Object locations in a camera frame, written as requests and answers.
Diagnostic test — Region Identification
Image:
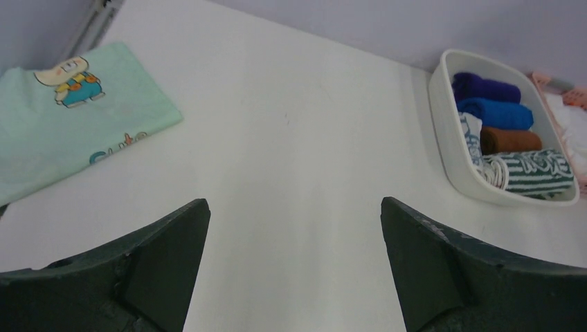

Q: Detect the purple rolled towel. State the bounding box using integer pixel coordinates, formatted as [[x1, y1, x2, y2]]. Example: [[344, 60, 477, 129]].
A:
[[451, 72, 521, 104]]

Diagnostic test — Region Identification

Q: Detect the white cloth in basket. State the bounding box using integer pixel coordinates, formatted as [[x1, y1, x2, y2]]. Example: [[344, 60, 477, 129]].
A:
[[544, 92, 586, 181]]

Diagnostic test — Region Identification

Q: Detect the aluminium frame rail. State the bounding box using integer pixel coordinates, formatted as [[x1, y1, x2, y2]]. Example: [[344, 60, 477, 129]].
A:
[[58, 0, 125, 61]]

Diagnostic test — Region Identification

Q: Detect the white plastic tub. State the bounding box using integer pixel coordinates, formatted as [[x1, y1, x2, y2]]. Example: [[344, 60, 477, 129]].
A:
[[428, 49, 580, 208]]

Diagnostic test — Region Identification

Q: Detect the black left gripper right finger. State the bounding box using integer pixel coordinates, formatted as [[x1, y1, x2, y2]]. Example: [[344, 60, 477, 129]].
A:
[[381, 197, 586, 331]]

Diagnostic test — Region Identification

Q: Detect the pink plastic basket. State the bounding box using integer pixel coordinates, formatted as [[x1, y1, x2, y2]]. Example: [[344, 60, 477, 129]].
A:
[[529, 72, 586, 199]]

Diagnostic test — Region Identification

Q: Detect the blue patterned towel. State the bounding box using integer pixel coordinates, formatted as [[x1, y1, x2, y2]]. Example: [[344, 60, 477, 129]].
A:
[[458, 112, 483, 169]]

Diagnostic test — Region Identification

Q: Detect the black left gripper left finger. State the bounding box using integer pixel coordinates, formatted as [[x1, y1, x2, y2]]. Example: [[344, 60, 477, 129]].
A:
[[1, 199, 211, 331]]

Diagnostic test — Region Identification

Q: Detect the brown rolled towel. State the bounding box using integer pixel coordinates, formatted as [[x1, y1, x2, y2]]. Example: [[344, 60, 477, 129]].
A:
[[480, 127, 543, 155]]

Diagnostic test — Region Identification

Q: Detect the blue rolled towel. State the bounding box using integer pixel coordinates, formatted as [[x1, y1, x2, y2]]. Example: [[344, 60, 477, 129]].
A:
[[456, 98, 534, 131]]

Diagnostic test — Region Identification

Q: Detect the mint green cartoon towel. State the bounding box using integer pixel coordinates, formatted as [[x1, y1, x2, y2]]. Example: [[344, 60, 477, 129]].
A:
[[1, 42, 183, 205]]

